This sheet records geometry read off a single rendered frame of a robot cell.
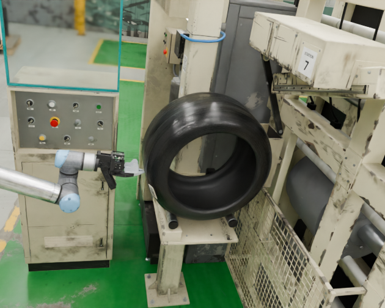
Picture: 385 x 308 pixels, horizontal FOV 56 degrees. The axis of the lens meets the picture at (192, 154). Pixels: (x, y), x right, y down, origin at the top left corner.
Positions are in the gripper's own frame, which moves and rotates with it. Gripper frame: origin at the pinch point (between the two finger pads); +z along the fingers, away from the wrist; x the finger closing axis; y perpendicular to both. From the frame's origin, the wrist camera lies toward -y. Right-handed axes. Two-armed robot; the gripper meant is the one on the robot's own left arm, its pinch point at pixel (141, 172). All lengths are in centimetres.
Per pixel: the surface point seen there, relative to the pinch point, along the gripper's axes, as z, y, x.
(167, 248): 30, -65, 26
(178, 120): 8.1, 29.5, -6.6
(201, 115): 16.3, 33.9, -8.5
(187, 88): 17.4, 33.4, 25.7
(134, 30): 68, -84, 885
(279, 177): 80, -4, 20
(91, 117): -23, -2, 57
